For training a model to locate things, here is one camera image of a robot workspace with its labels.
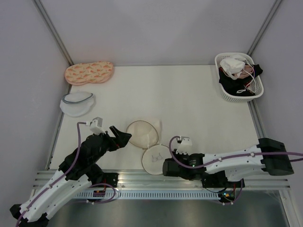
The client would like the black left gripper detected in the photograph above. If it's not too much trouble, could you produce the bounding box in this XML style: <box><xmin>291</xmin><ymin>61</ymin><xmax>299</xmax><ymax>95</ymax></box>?
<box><xmin>90</xmin><ymin>125</ymin><xmax>131</xmax><ymax>165</ymax></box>

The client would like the cream mesh laundry bag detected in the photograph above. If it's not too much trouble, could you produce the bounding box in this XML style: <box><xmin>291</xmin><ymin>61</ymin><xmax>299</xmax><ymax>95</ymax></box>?
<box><xmin>126</xmin><ymin>117</ymin><xmax>171</xmax><ymax>175</ymax></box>

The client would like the white bra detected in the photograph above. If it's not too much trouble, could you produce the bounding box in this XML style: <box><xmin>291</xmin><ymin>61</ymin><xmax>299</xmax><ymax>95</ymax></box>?
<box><xmin>219</xmin><ymin>54</ymin><xmax>251</xmax><ymax>77</ymax></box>

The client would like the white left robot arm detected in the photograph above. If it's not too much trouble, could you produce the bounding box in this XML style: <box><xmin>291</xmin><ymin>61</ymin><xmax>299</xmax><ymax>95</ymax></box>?
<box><xmin>9</xmin><ymin>126</ymin><xmax>132</xmax><ymax>227</ymax></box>

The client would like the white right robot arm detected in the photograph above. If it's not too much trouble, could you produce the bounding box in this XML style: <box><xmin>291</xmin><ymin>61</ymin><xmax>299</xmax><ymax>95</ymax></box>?
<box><xmin>162</xmin><ymin>136</ymin><xmax>294</xmax><ymax>187</ymax></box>

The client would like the white blue-trimmed mesh bag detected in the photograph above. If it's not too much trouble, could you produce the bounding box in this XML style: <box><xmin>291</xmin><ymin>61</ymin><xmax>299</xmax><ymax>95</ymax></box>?
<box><xmin>60</xmin><ymin>91</ymin><xmax>95</xmax><ymax>117</ymax></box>

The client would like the pink patterned bra case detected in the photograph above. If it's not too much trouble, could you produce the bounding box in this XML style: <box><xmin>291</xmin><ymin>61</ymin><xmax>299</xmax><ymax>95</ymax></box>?
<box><xmin>64</xmin><ymin>61</ymin><xmax>115</xmax><ymax>86</ymax></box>

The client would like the pink bra in basket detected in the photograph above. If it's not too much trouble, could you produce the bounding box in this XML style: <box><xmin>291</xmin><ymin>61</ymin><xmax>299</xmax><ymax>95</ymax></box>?
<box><xmin>236</xmin><ymin>65</ymin><xmax>254</xmax><ymax>79</ymax></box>

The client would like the black garment in basket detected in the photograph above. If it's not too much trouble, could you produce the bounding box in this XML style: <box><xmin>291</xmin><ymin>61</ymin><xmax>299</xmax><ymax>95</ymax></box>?
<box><xmin>219</xmin><ymin>64</ymin><xmax>263</xmax><ymax>96</ymax></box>

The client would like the white plastic basket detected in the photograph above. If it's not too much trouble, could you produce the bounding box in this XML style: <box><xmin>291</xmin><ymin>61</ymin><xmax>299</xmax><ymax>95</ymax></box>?
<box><xmin>214</xmin><ymin>52</ymin><xmax>264</xmax><ymax>103</ymax></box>

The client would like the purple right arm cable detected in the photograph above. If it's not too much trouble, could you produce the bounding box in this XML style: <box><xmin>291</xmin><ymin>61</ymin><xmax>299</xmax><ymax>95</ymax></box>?
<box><xmin>169</xmin><ymin>136</ymin><xmax>303</xmax><ymax>206</ymax></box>

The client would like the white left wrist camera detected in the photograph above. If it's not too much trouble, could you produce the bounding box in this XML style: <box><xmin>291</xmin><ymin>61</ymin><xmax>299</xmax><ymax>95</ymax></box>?
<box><xmin>89</xmin><ymin>117</ymin><xmax>105</xmax><ymax>135</ymax></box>

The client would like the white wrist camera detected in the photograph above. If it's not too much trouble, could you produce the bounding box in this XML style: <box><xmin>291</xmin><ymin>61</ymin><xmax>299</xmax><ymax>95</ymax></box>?
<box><xmin>89</xmin><ymin>117</ymin><xmax>105</xmax><ymax>135</ymax></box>
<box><xmin>176</xmin><ymin>136</ymin><xmax>192</xmax><ymax>155</ymax></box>

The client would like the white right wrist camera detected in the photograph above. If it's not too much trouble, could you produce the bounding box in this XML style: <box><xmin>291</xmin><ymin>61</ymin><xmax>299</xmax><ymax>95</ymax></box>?
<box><xmin>176</xmin><ymin>136</ymin><xmax>192</xmax><ymax>155</ymax></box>

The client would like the white slotted cable duct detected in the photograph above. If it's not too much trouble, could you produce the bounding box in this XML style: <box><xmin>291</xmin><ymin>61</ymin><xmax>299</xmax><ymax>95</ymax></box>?
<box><xmin>73</xmin><ymin>189</ymin><xmax>219</xmax><ymax>200</ymax></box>

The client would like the aluminium front rail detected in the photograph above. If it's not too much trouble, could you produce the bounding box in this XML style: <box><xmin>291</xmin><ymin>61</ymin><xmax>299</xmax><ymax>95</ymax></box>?
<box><xmin>32</xmin><ymin>169</ymin><xmax>291</xmax><ymax>191</ymax></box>

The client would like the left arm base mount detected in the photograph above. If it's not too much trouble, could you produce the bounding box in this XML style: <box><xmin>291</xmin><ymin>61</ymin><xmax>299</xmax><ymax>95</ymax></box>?
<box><xmin>88</xmin><ymin>164</ymin><xmax>119</xmax><ymax>187</ymax></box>

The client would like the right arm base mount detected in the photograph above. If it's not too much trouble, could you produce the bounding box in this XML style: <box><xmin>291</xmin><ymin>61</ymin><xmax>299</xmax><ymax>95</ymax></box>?
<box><xmin>201</xmin><ymin>171</ymin><xmax>245</xmax><ymax>189</ymax></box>

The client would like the left side table rail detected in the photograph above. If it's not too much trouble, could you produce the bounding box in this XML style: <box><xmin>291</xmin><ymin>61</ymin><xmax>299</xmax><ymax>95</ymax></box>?
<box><xmin>42</xmin><ymin>84</ymin><xmax>71</xmax><ymax>170</ymax></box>

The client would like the table rail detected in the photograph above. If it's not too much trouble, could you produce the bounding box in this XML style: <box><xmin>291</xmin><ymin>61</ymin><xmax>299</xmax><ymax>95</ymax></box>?
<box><xmin>247</xmin><ymin>101</ymin><xmax>276</xmax><ymax>171</ymax></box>
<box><xmin>42</xmin><ymin>84</ymin><xmax>71</xmax><ymax>170</ymax></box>

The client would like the right side table rail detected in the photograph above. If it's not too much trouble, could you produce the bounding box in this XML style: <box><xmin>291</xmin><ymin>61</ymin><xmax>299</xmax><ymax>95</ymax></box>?
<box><xmin>247</xmin><ymin>101</ymin><xmax>276</xmax><ymax>171</ymax></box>

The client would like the left aluminium corner post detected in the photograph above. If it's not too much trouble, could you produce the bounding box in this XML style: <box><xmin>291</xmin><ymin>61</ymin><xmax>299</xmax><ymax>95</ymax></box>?
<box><xmin>32</xmin><ymin>0</ymin><xmax>74</xmax><ymax>66</ymax></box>

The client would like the aluminium corner post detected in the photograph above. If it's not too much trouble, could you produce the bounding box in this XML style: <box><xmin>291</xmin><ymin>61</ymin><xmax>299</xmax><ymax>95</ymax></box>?
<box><xmin>247</xmin><ymin>0</ymin><xmax>284</xmax><ymax>56</ymax></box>
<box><xmin>32</xmin><ymin>0</ymin><xmax>74</xmax><ymax>66</ymax></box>

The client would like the right aluminium corner post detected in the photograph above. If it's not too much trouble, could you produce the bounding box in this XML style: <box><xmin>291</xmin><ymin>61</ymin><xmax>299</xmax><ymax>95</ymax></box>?
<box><xmin>247</xmin><ymin>0</ymin><xmax>284</xmax><ymax>56</ymax></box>

